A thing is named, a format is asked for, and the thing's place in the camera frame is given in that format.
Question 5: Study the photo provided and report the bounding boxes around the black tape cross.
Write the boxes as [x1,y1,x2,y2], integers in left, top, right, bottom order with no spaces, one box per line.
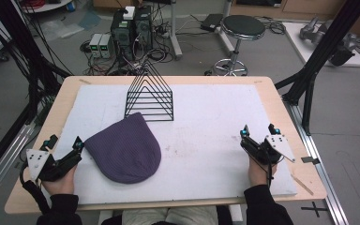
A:
[300,201,328,218]

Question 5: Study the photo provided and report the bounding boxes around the black metal frame stand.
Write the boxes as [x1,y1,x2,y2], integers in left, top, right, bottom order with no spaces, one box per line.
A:
[274,0,360,137]
[0,0,76,186]

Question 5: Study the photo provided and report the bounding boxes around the black tape strip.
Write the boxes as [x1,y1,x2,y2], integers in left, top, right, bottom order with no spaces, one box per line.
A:
[301,156,322,166]

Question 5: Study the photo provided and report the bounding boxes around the aluminium rail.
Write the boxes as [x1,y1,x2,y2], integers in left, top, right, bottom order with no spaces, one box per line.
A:
[0,122,38,210]
[283,98,351,225]

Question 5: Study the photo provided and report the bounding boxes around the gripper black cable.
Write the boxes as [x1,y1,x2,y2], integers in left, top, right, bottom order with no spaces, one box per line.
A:
[248,152,286,189]
[19,162,52,216]

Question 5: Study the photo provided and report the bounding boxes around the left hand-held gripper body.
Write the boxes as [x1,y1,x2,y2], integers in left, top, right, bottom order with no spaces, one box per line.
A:
[25,147,83,183]

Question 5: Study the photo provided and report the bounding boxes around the white floor platform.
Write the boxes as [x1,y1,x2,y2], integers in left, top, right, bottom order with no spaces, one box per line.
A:
[282,21,360,68]

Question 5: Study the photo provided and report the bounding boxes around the person's legs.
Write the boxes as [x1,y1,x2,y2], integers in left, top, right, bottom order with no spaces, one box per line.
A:
[121,205,219,225]

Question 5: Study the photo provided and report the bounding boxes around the round white table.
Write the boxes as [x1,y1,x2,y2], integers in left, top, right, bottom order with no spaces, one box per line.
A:
[20,0,73,14]

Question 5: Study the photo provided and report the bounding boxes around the flat black box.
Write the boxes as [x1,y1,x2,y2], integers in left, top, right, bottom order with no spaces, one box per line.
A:
[200,12,225,33]

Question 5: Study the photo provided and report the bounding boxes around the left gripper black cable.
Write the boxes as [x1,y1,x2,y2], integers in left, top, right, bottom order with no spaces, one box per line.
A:
[19,162,52,216]

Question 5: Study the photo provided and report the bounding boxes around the small white box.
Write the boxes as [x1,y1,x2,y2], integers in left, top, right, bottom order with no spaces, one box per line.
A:
[122,6,136,21]

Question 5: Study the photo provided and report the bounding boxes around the white table leg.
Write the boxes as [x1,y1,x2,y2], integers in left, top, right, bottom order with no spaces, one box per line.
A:
[168,0,184,61]

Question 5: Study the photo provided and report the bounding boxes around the thin wooden stick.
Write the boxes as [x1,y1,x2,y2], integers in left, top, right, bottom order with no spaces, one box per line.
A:
[290,173,315,197]

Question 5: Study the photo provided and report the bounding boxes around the person's left hand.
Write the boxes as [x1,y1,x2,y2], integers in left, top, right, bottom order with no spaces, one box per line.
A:
[41,164,78,197]

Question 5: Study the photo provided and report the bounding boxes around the purple knitted beanie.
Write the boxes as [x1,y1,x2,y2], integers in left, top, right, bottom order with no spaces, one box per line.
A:
[83,112,162,185]

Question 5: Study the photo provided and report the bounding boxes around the black computer tower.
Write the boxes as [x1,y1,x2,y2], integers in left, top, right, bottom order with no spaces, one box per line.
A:
[133,5,154,53]
[110,8,136,62]

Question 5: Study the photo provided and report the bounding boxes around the grey power supply unit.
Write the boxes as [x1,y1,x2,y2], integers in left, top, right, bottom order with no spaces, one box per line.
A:
[98,33,114,59]
[88,33,103,59]

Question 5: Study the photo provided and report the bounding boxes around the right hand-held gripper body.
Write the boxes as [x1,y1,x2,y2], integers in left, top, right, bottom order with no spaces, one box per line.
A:
[240,133,296,166]

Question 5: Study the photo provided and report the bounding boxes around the grey robot machine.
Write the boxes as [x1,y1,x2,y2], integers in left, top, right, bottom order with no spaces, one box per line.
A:
[299,16,358,68]

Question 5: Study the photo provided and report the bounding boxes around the person's right hand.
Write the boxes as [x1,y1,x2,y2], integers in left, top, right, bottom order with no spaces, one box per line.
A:
[247,154,278,188]

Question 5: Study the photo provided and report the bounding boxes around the white foam mat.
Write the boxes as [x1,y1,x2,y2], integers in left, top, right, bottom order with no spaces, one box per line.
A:
[50,83,298,206]

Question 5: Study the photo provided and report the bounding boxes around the black wire rack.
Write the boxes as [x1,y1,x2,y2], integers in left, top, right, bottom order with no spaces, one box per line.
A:
[124,60,175,123]

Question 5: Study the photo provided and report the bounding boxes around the round black stool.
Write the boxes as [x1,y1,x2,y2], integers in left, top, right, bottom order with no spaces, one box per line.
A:
[212,14,267,77]

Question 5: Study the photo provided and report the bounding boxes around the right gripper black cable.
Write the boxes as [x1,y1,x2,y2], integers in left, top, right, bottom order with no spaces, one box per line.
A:
[248,152,286,189]

